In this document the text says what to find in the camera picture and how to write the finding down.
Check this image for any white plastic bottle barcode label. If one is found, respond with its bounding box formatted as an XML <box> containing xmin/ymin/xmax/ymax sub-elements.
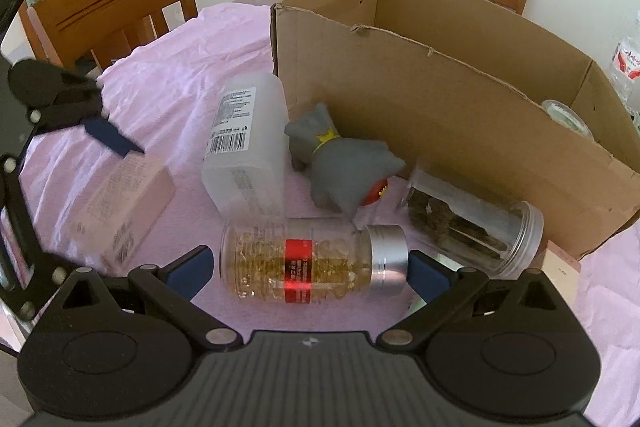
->
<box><xmin>201</xmin><ymin>74</ymin><xmax>290</xmax><ymax>218</ymax></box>

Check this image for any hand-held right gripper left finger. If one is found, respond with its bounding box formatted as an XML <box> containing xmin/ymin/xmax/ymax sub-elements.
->
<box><xmin>42</xmin><ymin>245</ymin><xmax>242</xmax><ymax>350</ymax></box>

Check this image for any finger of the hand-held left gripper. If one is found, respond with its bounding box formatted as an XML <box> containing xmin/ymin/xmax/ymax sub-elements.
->
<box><xmin>7</xmin><ymin>59</ymin><xmax>147</xmax><ymax>158</ymax></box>
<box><xmin>0</xmin><ymin>151</ymin><xmax>68</xmax><ymax>323</ymax></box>

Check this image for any long pink box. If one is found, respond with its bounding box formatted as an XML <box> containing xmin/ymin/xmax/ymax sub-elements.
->
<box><xmin>70</xmin><ymin>154</ymin><xmax>177</xmax><ymax>278</ymax></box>

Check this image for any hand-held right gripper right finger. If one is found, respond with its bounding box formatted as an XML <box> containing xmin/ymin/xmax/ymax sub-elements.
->
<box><xmin>377</xmin><ymin>249</ymin><xmax>577</xmax><ymax>350</ymax></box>

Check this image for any grey toy dog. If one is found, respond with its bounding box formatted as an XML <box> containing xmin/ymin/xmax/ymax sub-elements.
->
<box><xmin>284</xmin><ymin>103</ymin><xmax>407</xmax><ymax>218</ymax></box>

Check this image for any clear water bottle red label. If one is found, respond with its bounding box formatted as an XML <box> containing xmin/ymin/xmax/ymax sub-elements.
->
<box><xmin>606</xmin><ymin>12</ymin><xmax>640</xmax><ymax>130</ymax></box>

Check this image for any small pink box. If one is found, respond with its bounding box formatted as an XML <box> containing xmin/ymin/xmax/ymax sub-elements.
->
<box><xmin>542</xmin><ymin>239</ymin><xmax>583</xmax><ymax>323</ymax></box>

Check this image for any cardboard box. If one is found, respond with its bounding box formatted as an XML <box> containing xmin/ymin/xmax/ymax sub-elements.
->
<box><xmin>270</xmin><ymin>0</ymin><xmax>640</xmax><ymax>260</ymax></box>

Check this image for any capsule bottle silver cap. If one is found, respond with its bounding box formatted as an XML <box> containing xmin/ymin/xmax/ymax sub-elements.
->
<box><xmin>220</xmin><ymin>217</ymin><xmax>412</xmax><ymax>305</ymax></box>

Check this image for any pink cloth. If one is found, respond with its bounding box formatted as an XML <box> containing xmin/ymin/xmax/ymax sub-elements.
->
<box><xmin>0</xmin><ymin>2</ymin><xmax>640</xmax><ymax>427</ymax></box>

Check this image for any clear plastic cup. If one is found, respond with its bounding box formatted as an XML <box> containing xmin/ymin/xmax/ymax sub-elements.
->
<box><xmin>541</xmin><ymin>99</ymin><xmax>596</xmax><ymax>142</ymax></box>

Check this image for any clear jar of brown cookies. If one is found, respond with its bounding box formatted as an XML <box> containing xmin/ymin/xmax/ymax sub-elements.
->
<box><xmin>397</xmin><ymin>159</ymin><xmax>545</xmax><ymax>280</ymax></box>

